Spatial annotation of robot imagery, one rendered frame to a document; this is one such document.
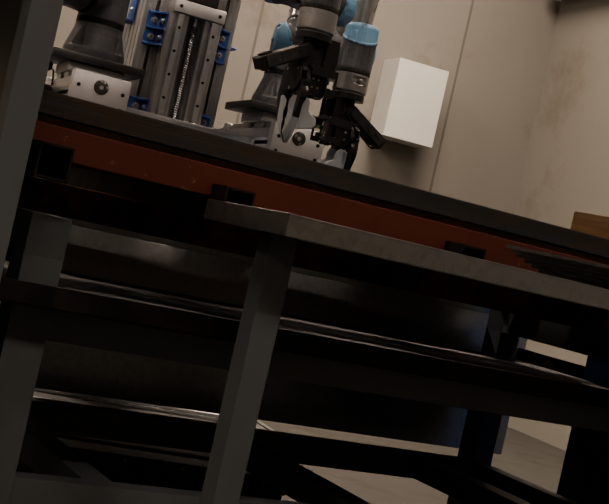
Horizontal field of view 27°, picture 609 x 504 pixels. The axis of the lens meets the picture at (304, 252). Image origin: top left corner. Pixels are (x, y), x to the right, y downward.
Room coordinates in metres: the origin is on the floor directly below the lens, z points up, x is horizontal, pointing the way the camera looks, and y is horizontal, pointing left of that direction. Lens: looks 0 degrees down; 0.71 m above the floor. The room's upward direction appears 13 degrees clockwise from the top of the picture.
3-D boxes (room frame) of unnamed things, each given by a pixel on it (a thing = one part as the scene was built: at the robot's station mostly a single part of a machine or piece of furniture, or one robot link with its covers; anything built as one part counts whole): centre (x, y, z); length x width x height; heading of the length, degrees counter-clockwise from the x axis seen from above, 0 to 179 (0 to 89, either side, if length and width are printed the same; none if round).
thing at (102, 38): (3.05, 0.60, 1.09); 0.15 x 0.15 x 0.10
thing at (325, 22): (2.39, 0.07, 1.13); 0.08 x 0.08 x 0.05
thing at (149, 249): (2.94, -0.04, 0.47); 1.30 x 0.04 x 0.35; 119
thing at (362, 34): (2.72, -0.02, 1.15); 0.09 x 0.08 x 0.11; 3
